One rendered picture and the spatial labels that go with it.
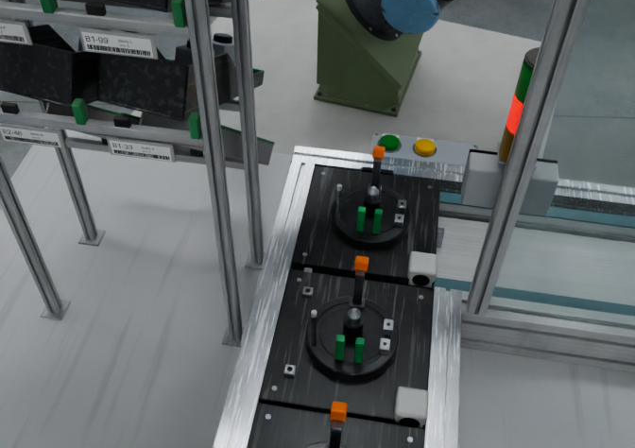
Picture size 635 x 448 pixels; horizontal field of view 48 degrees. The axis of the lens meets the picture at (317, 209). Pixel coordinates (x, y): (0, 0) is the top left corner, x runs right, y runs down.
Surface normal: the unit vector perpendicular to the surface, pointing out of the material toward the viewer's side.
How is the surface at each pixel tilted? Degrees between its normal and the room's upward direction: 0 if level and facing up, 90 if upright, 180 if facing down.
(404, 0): 98
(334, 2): 41
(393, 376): 0
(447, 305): 0
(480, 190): 90
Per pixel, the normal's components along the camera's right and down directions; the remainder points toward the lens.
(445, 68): 0.02, -0.69
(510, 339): -0.16, 0.72
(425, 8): -0.35, 0.77
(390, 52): 0.64, -0.36
